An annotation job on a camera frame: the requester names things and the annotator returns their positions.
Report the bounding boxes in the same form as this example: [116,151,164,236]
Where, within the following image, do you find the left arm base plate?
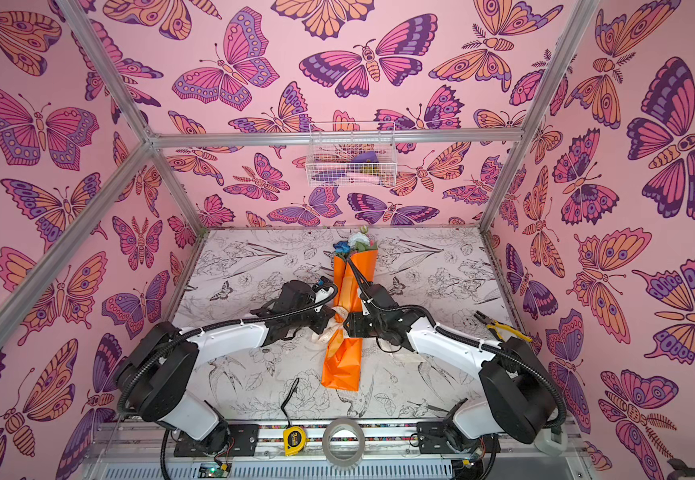
[173,424,260,458]

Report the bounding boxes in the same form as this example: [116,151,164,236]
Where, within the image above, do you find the grey plastic clamp device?
[533,427,569,457]

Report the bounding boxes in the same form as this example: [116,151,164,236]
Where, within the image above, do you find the white fake rose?
[347,225,377,252]

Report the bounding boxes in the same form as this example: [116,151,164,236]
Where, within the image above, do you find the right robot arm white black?
[346,261,567,452]

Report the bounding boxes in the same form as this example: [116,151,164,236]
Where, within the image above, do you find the clear tape roll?
[321,417,367,470]

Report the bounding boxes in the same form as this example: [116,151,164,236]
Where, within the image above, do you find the white wire basket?
[303,121,399,188]

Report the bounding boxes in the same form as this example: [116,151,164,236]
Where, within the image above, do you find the yellow handled pliers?
[475,311,533,343]

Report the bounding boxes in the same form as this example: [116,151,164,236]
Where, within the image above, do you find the blue fake rose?
[333,240,351,258]

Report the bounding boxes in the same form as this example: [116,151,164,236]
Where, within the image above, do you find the orange wrapping paper sheet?
[321,250,377,392]

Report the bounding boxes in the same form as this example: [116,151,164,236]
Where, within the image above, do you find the green circuit board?
[198,462,231,479]

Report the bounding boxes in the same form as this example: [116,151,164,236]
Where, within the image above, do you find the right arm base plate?
[415,420,501,459]

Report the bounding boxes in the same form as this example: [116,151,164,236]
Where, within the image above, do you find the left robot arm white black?
[114,277,337,455]

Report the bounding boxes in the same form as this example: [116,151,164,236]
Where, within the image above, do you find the white ribbon string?
[307,305,355,352]

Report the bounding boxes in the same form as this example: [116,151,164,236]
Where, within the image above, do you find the yellow tape measure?
[280,377,309,458]

